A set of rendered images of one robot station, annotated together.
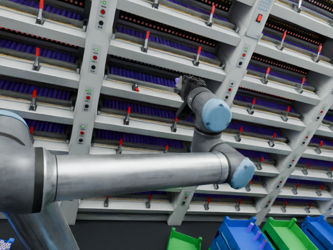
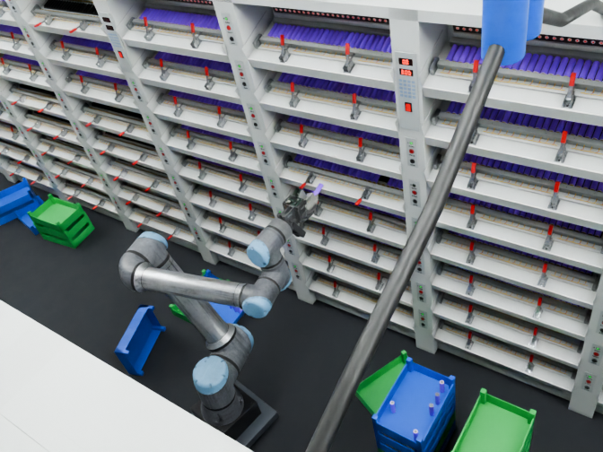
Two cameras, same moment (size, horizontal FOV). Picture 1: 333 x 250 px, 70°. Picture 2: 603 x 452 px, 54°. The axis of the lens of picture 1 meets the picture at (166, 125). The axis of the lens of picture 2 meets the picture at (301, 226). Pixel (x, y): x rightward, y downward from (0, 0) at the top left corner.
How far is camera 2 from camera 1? 1.96 m
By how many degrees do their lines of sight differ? 57
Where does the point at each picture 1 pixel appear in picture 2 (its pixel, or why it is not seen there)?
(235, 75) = (414, 175)
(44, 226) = (177, 299)
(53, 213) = not seen: hidden behind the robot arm
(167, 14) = (304, 112)
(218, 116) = (254, 256)
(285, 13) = (450, 95)
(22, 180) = (127, 278)
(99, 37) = (259, 135)
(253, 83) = not seen: hidden behind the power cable
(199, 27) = (342, 121)
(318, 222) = not seen: outside the picture
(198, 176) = (214, 299)
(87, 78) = (266, 169)
